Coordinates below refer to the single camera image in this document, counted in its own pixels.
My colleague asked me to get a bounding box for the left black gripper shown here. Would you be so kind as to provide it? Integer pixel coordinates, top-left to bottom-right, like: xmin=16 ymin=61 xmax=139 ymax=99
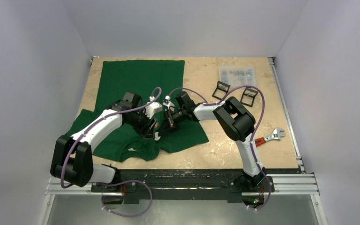
xmin=126 ymin=109 xmax=157 ymax=138

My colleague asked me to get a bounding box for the silver round brooch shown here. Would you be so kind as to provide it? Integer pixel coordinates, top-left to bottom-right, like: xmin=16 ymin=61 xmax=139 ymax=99
xmin=154 ymin=132 xmax=161 ymax=141

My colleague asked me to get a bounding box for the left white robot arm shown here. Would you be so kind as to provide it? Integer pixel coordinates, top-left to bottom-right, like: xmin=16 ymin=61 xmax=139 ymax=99
xmin=50 ymin=92 xmax=162 ymax=192

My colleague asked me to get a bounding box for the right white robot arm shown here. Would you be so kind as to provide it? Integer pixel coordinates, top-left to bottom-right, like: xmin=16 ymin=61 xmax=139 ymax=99
xmin=154 ymin=91 xmax=265 ymax=191

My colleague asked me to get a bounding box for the green t-shirt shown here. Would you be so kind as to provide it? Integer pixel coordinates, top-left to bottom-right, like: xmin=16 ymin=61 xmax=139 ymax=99
xmin=67 ymin=60 xmax=209 ymax=162

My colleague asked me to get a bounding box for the clear plastic parts box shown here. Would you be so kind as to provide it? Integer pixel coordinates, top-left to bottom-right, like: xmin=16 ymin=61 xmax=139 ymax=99
xmin=219 ymin=66 xmax=257 ymax=87

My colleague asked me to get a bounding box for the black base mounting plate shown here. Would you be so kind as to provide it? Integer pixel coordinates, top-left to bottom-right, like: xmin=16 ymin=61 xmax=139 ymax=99
xmin=91 ymin=169 xmax=275 ymax=206

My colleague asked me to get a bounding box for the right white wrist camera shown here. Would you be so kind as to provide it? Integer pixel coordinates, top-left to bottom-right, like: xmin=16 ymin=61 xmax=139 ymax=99
xmin=163 ymin=95 xmax=175 ymax=112

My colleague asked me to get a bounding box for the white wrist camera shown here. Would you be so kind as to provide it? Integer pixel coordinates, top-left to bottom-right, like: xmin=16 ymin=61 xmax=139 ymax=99
xmin=145 ymin=96 xmax=162 ymax=119
xmin=163 ymin=95 xmax=175 ymax=112

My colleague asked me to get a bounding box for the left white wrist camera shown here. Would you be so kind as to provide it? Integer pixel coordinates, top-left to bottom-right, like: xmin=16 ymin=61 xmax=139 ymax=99
xmin=145 ymin=96 xmax=162 ymax=119

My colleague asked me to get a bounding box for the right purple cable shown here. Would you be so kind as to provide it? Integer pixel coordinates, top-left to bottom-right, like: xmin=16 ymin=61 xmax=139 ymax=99
xmin=167 ymin=84 xmax=274 ymax=212

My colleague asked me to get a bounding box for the red handled adjustable wrench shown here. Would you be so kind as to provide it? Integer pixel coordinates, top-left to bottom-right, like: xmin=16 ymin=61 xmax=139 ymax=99
xmin=255 ymin=127 xmax=286 ymax=146

